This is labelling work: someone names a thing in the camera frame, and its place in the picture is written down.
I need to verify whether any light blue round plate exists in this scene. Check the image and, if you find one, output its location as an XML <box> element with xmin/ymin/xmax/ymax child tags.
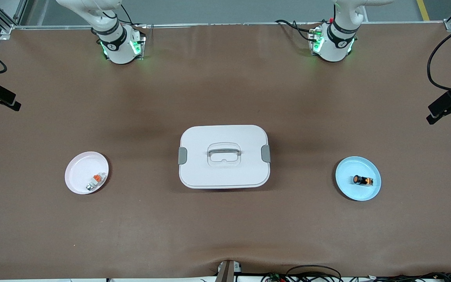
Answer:
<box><xmin>335</xmin><ymin>156</ymin><xmax>382</xmax><ymax>202</ymax></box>

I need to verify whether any black left base cable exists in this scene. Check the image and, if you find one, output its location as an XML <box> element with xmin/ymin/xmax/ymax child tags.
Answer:
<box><xmin>275</xmin><ymin>18</ymin><xmax>330</xmax><ymax>42</ymax></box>

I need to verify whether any black orange push-button switch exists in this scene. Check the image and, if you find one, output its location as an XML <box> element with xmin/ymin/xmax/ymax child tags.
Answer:
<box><xmin>352</xmin><ymin>175</ymin><xmax>375</xmax><ymax>187</ymax></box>

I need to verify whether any black looped cable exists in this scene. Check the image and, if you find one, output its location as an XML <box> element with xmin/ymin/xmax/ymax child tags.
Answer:
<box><xmin>285</xmin><ymin>265</ymin><xmax>343</xmax><ymax>282</ymax></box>

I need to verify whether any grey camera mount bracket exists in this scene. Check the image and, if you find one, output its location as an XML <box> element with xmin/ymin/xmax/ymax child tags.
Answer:
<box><xmin>216</xmin><ymin>260</ymin><xmax>242</xmax><ymax>282</ymax></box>

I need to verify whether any black right base cable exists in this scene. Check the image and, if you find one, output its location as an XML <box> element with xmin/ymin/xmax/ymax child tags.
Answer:
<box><xmin>110</xmin><ymin>2</ymin><xmax>148</xmax><ymax>28</ymax></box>

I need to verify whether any silver table edge rail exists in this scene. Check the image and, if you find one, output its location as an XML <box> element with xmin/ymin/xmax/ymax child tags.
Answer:
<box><xmin>0</xmin><ymin>20</ymin><xmax>451</xmax><ymax>32</ymax></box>

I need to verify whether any black base cable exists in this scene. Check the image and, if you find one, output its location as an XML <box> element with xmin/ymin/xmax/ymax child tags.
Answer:
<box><xmin>110</xmin><ymin>2</ymin><xmax>148</xmax><ymax>28</ymax></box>
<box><xmin>275</xmin><ymin>18</ymin><xmax>330</xmax><ymax>42</ymax></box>

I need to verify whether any black cable bundle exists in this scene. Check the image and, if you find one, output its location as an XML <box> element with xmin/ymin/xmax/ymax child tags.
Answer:
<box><xmin>343</xmin><ymin>271</ymin><xmax>451</xmax><ymax>282</ymax></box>

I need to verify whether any small white orange connector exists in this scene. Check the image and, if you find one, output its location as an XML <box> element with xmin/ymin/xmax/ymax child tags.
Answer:
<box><xmin>85</xmin><ymin>172</ymin><xmax>107</xmax><ymax>192</ymax></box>

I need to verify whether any white lidded storage box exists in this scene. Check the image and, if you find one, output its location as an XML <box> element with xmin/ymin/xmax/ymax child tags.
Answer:
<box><xmin>178</xmin><ymin>125</ymin><xmax>272</xmax><ymax>190</ymax></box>

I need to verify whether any brown table cover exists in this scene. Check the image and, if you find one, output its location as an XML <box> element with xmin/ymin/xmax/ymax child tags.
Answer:
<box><xmin>0</xmin><ymin>22</ymin><xmax>451</xmax><ymax>280</ymax></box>

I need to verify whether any pink round plate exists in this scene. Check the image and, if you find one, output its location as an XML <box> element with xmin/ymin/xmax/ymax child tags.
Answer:
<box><xmin>65</xmin><ymin>151</ymin><xmax>110</xmax><ymax>195</ymax></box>

